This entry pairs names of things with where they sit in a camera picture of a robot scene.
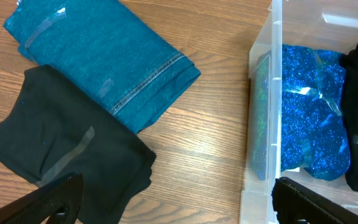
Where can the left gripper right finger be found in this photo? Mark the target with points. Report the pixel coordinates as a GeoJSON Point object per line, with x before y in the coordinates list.
{"type": "Point", "coordinates": [295, 203]}

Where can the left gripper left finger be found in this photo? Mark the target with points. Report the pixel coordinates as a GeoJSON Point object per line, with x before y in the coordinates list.
{"type": "Point", "coordinates": [58, 202]}

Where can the blue sequin fabric bundle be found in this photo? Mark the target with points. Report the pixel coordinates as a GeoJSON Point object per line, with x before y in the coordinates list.
{"type": "Point", "coordinates": [313, 133]}

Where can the blue denim cloth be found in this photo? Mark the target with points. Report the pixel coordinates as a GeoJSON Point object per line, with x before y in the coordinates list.
{"type": "Point", "coordinates": [107, 52]}

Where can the clear plastic storage bin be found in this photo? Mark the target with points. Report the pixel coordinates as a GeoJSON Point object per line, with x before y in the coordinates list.
{"type": "Point", "coordinates": [317, 24]}

